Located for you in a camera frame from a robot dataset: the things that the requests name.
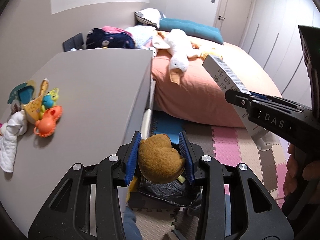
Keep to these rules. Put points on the bed with orange sheet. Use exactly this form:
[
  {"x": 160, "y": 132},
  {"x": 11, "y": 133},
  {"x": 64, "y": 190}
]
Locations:
[{"x": 200, "y": 92}]

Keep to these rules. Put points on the white goose plush toy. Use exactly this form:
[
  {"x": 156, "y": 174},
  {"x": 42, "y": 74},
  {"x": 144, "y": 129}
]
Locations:
[{"x": 180, "y": 50}]

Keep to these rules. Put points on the checked patchwork pillow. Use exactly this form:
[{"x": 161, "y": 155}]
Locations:
[{"x": 148, "y": 16}]

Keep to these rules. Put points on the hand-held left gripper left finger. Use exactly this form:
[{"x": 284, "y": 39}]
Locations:
[{"x": 132, "y": 160}]

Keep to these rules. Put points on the green and blue frog toy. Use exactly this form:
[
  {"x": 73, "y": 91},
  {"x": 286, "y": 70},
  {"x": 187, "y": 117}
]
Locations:
[{"x": 48, "y": 100}]

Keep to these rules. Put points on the white door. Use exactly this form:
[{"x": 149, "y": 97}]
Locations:
[{"x": 235, "y": 10}]

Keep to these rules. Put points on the navy patterned blanket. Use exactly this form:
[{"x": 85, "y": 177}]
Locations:
[{"x": 112, "y": 38}]

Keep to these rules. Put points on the pink cloth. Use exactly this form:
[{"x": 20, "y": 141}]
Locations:
[{"x": 112, "y": 29}]

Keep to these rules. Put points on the white wardrobe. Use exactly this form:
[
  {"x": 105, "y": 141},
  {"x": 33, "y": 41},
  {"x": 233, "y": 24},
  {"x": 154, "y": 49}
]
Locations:
[{"x": 280, "y": 30}]

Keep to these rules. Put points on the dark grey bedside panel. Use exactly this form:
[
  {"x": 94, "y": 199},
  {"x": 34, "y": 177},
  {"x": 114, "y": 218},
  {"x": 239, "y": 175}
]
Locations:
[{"x": 73, "y": 41}]

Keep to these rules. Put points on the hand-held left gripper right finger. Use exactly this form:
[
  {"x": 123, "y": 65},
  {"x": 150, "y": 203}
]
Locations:
[{"x": 187, "y": 160}]

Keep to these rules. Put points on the teal and yellow cloth toy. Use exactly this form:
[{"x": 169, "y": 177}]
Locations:
[{"x": 20, "y": 92}]

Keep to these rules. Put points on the white and orange plush toy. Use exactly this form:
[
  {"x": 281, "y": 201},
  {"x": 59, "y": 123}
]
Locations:
[{"x": 160, "y": 42}]

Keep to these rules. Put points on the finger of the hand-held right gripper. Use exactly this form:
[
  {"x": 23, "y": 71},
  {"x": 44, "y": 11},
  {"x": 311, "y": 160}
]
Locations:
[
  {"x": 275, "y": 100},
  {"x": 237, "y": 99}
]

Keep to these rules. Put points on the person's right hand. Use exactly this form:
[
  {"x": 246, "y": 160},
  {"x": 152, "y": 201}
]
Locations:
[{"x": 291, "y": 177}]

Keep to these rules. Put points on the light blue knit blanket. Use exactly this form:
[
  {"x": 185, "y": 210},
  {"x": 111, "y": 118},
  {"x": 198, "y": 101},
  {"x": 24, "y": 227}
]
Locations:
[{"x": 141, "y": 36}]

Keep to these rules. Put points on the orange crab toy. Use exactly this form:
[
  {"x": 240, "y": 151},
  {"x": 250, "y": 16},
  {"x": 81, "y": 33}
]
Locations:
[{"x": 47, "y": 121}]

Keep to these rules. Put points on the teal cushion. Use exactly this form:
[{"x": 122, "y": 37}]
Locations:
[{"x": 190, "y": 27}]

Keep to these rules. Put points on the yellow spotted plush toy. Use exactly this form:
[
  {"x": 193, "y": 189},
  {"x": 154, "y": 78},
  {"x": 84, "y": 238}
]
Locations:
[{"x": 33, "y": 107}]

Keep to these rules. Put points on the yellow duck plush toy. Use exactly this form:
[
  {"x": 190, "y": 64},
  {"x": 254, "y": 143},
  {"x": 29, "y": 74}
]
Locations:
[{"x": 207, "y": 53}]

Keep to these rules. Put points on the person's blue trouser leg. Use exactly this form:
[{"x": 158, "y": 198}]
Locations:
[{"x": 131, "y": 222}]

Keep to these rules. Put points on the trash bin with black bag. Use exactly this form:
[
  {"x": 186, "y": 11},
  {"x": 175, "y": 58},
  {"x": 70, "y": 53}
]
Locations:
[{"x": 162, "y": 192}]

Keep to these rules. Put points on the grey desk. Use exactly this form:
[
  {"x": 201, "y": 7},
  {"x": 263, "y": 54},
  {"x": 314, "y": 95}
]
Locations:
[{"x": 148, "y": 85}]

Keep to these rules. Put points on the coloured foam floor mat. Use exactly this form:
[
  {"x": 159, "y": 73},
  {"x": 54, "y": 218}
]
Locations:
[{"x": 225, "y": 150}]

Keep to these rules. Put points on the small white cloth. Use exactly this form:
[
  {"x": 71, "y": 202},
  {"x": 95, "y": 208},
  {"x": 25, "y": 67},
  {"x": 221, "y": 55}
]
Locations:
[{"x": 77, "y": 49}]

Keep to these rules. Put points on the brown plush toy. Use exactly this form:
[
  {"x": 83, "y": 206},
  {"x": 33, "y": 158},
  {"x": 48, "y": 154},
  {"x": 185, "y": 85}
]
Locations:
[{"x": 157, "y": 160}]

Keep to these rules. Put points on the white cardboard box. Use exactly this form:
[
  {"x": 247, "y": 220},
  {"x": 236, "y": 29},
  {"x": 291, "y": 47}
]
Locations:
[{"x": 225, "y": 72}]

